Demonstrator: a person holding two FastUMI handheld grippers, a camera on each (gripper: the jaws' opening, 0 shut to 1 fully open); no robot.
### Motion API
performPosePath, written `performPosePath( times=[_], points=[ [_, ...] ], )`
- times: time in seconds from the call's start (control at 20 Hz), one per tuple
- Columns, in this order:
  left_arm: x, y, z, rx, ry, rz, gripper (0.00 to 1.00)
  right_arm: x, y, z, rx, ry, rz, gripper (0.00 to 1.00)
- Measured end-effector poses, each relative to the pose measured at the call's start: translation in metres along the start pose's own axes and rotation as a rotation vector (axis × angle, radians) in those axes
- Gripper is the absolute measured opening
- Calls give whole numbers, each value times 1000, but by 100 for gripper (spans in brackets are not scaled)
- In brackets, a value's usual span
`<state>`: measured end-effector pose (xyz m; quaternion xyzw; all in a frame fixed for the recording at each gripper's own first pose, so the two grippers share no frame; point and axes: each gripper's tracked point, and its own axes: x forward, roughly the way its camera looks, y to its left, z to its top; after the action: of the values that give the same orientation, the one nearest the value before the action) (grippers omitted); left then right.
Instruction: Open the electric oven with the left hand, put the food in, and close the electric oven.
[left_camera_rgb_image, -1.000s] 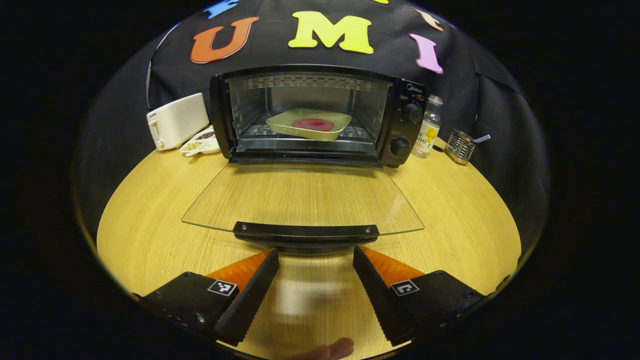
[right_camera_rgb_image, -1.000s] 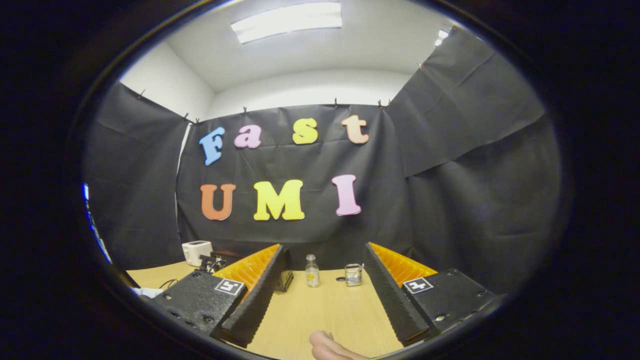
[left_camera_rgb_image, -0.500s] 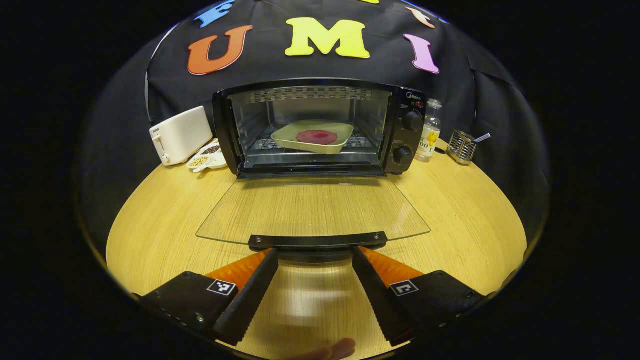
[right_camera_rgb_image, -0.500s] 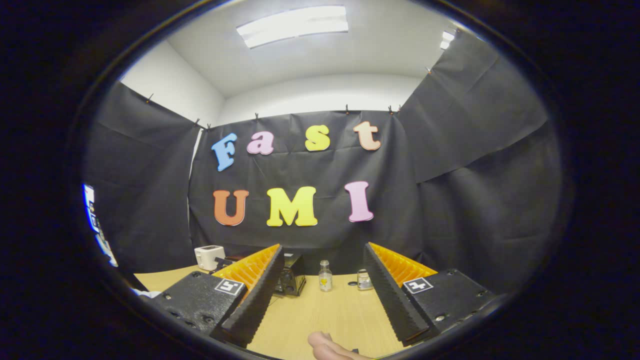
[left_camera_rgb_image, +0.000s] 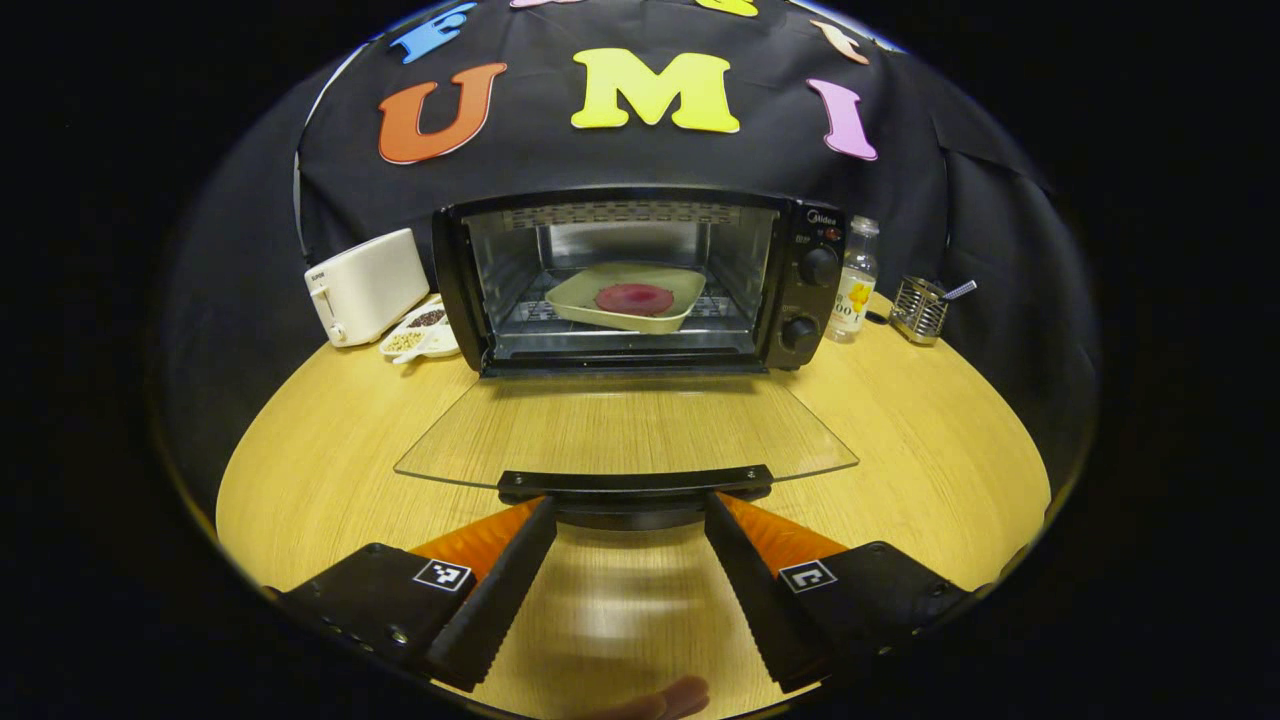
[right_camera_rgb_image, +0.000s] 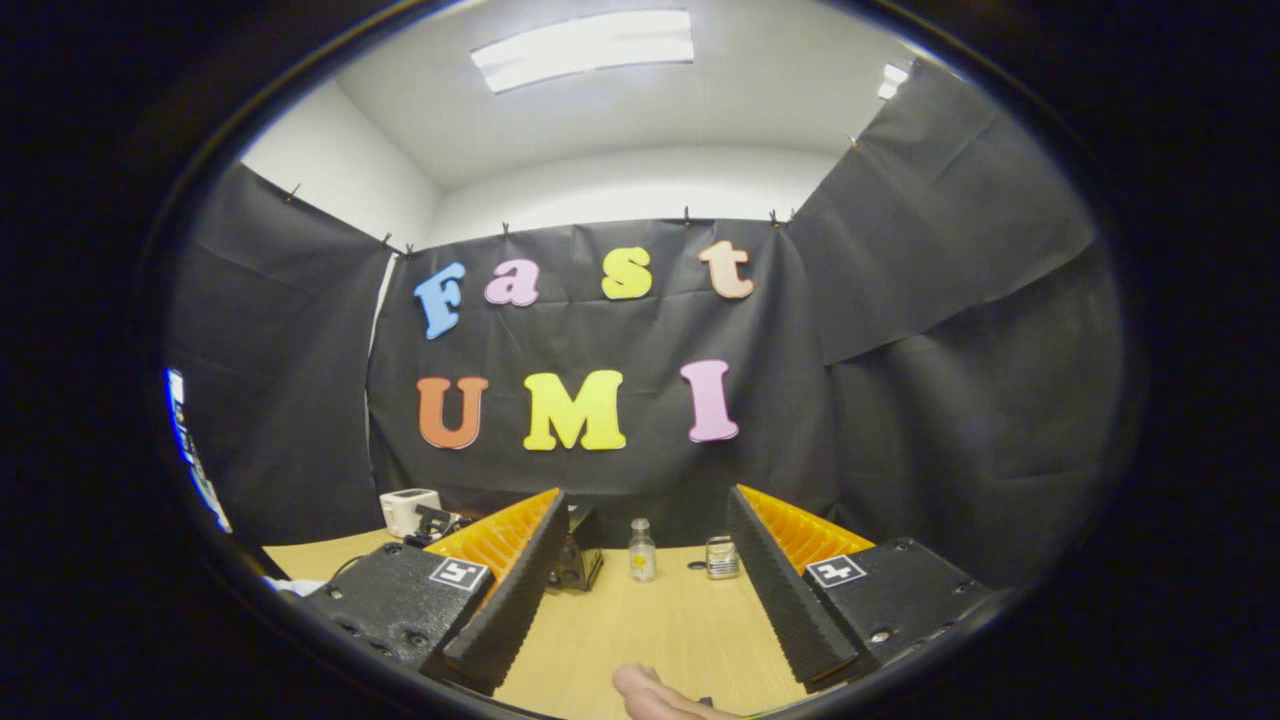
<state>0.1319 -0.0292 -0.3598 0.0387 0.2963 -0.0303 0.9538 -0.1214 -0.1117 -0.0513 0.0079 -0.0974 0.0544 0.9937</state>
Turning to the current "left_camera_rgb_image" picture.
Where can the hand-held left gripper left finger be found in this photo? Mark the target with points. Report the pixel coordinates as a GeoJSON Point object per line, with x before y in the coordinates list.
{"type": "Point", "coordinates": [500, 600]}

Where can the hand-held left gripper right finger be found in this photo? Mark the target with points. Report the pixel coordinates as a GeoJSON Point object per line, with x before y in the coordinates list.
{"type": "Point", "coordinates": [765, 600]}

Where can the cream square food plate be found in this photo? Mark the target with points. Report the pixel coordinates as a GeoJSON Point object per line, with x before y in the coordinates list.
{"type": "Point", "coordinates": [575, 300]}

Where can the black electric oven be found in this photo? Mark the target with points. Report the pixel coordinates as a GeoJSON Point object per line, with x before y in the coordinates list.
{"type": "Point", "coordinates": [810, 290]}

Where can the red meat slice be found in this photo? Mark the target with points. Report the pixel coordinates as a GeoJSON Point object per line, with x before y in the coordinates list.
{"type": "Point", "coordinates": [634, 299]}

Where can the white divided seasoning dish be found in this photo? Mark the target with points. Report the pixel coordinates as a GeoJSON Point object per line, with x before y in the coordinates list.
{"type": "Point", "coordinates": [425, 325]}

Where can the clear glass bottle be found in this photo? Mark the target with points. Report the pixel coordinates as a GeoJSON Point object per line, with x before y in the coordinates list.
{"type": "Point", "coordinates": [853, 290]}

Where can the white toaster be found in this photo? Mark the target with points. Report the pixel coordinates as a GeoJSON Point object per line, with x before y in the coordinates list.
{"type": "Point", "coordinates": [365, 285]}

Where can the metal utensil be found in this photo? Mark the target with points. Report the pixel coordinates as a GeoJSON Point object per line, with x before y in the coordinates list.
{"type": "Point", "coordinates": [960, 290]}

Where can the black backdrop cloth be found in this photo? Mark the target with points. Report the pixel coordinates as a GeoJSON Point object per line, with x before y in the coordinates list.
{"type": "Point", "coordinates": [620, 160]}

